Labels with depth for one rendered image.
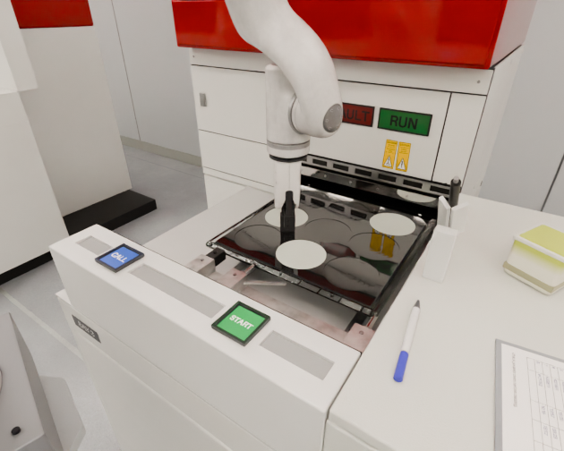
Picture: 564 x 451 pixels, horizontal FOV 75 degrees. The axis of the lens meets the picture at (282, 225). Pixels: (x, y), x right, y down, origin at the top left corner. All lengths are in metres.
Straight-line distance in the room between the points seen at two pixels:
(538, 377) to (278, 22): 0.56
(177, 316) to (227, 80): 0.77
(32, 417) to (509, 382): 0.53
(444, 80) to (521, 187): 1.68
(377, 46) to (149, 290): 0.63
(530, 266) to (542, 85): 1.77
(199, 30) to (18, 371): 0.87
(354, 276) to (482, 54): 0.46
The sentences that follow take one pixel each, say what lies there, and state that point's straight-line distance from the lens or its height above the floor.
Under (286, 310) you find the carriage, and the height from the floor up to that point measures 0.88.
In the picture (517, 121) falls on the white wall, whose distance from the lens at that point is 2.38.
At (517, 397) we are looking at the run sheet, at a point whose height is 0.97.
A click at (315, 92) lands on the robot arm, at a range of 0.59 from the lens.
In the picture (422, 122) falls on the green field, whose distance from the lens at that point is 0.88.
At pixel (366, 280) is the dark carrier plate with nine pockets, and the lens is 0.68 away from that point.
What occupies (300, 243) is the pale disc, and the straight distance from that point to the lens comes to 0.76.
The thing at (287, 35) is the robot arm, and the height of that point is 1.28.
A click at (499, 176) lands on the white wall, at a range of 2.47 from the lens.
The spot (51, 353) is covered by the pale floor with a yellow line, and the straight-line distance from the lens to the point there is 2.00.
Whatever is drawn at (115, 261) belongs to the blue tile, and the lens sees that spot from 0.65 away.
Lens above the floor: 1.32
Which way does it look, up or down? 31 degrees down
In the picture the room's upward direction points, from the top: straight up
